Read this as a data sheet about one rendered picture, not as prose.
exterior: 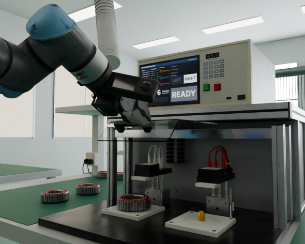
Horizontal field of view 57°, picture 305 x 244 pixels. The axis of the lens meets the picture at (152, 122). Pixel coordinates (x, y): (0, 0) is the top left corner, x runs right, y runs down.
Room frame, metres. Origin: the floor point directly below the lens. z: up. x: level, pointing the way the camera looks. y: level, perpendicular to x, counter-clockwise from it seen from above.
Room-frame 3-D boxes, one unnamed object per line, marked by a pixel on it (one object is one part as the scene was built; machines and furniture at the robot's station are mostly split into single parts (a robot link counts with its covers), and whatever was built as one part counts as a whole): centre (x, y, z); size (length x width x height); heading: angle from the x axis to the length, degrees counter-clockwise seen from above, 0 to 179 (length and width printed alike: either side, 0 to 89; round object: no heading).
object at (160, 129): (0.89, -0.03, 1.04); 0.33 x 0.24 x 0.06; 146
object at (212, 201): (0.93, -0.22, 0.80); 0.08 x 0.05 x 0.06; 56
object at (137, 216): (0.95, 0.06, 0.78); 0.15 x 0.15 x 0.01; 56
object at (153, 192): (1.07, -0.02, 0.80); 0.08 x 0.05 x 0.06; 56
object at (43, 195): (1.20, 0.41, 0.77); 0.11 x 0.11 x 0.04
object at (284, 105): (1.14, -0.22, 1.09); 0.68 x 0.44 x 0.05; 56
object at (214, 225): (0.81, -0.14, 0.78); 0.15 x 0.15 x 0.01; 56
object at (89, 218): (0.89, -0.05, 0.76); 0.64 x 0.47 x 0.02; 56
